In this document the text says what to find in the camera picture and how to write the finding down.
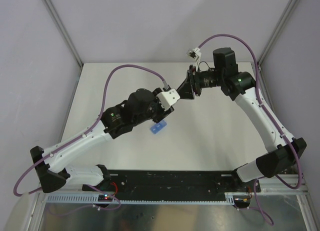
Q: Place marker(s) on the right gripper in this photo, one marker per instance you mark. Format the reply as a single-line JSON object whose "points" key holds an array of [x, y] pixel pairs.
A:
{"points": [[190, 85]]}

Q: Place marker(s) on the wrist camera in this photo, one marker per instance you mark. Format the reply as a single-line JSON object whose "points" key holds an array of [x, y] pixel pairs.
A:
{"points": [[168, 98], [196, 54]]}

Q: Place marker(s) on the blue pill organizer box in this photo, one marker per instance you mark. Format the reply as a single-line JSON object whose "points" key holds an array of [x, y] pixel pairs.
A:
{"points": [[157, 127]]}

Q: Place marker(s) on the aluminium frame post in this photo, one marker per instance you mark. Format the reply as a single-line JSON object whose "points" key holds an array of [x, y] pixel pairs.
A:
{"points": [[278, 29], [52, 11]]}

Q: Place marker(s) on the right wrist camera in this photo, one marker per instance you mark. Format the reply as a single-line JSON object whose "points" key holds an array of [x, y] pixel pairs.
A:
{"points": [[196, 54]]}

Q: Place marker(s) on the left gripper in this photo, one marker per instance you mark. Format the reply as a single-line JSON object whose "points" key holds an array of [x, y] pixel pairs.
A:
{"points": [[162, 113]]}

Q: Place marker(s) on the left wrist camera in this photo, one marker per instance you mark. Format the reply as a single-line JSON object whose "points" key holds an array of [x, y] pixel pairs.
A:
{"points": [[168, 98]]}

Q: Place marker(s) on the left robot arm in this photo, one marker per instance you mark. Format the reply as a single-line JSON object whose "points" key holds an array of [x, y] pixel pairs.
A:
{"points": [[53, 164]]}

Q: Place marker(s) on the left aluminium frame post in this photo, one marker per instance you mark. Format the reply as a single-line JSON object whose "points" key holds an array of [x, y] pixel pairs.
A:
{"points": [[52, 11]]}

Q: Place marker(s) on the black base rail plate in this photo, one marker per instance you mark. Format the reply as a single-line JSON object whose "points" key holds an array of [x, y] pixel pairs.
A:
{"points": [[175, 185]]}

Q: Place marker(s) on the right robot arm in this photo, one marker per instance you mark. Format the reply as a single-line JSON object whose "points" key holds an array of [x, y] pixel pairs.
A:
{"points": [[283, 149]]}

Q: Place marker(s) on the grey cable duct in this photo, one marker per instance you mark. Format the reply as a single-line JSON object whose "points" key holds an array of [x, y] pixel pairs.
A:
{"points": [[73, 198]]}

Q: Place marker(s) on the right aluminium frame post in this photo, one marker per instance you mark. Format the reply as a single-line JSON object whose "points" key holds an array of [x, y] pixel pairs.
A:
{"points": [[278, 29]]}

